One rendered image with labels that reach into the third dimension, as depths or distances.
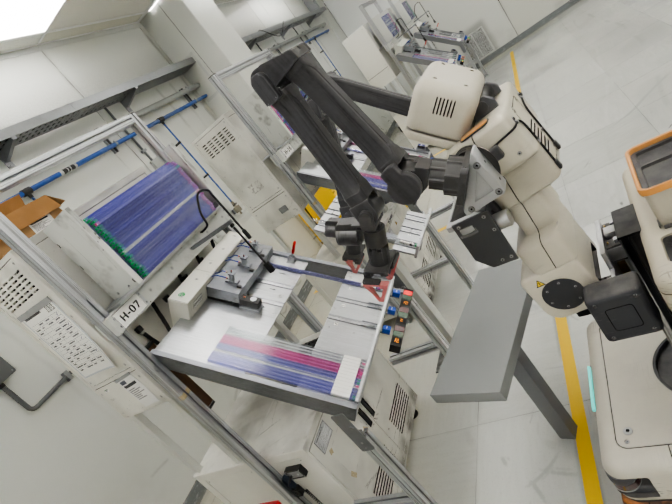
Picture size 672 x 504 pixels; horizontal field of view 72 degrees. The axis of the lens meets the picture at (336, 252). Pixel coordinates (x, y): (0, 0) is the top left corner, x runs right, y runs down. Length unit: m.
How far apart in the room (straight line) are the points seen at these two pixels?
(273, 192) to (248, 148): 0.30
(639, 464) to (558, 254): 0.61
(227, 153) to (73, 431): 1.79
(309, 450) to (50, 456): 1.68
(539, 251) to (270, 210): 1.96
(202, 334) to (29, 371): 1.55
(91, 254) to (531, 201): 1.34
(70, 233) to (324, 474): 1.19
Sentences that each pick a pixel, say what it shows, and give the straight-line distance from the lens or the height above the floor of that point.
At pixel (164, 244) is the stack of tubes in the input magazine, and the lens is 1.79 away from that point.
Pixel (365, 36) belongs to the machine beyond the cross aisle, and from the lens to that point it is 6.09.
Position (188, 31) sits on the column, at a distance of 5.02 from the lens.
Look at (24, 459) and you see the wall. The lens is 3.02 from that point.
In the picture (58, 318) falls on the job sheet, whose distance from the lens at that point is 1.83.
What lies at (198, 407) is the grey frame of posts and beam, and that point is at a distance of 1.73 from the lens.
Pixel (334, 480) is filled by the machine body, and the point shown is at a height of 0.44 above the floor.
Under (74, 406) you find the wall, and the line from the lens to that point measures 3.15.
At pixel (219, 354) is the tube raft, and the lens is 1.63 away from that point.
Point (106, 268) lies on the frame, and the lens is 1.70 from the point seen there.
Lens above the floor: 1.52
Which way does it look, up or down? 17 degrees down
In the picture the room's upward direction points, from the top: 39 degrees counter-clockwise
